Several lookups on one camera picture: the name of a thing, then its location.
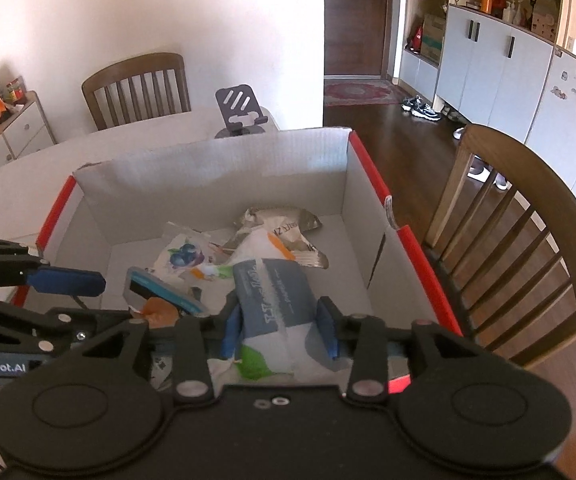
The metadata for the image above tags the white sideboard cabinet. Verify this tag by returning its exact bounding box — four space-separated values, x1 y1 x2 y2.
0 91 57 173

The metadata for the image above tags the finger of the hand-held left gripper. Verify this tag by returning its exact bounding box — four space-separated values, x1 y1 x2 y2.
0 290 141 353
0 232 107 297

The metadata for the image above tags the cardboard box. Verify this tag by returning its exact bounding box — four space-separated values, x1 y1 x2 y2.
420 14 446 58

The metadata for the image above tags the brown wooden chair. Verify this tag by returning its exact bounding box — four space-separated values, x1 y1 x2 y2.
425 124 576 368
82 52 192 131

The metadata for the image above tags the tall grey wall cabinet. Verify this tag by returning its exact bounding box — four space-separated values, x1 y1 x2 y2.
399 0 576 191

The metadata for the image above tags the white marble desktop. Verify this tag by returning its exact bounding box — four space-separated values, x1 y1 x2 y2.
0 106 281 480

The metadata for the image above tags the grey white shoe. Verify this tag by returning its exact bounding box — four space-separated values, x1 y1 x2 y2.
468 156 511 191

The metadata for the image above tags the white green snack packet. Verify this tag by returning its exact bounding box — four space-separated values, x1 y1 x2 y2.
208 230 353 383

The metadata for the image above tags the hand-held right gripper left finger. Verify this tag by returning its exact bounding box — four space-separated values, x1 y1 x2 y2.
15 305 243 405

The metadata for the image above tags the silver foil snack packet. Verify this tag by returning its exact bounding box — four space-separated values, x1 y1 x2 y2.
225 205 329 271

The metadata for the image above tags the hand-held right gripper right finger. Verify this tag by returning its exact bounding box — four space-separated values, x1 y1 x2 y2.
316 296 544 405

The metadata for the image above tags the blueberry print bread packet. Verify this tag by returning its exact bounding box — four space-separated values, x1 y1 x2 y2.
154 221 233 286

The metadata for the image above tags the white pouch with orange print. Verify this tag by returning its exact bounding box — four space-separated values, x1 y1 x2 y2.
125 266 209 331

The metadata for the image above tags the brown door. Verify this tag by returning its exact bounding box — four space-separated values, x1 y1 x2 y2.
324 0 393 77

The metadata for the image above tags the red shoe box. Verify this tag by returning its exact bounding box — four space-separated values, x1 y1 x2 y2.
35 127 466 396

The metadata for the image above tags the black phone stand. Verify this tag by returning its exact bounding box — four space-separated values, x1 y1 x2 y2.
214 85 269 139

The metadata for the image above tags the red patterned rug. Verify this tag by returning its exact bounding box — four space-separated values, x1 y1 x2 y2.
324 79 399 107

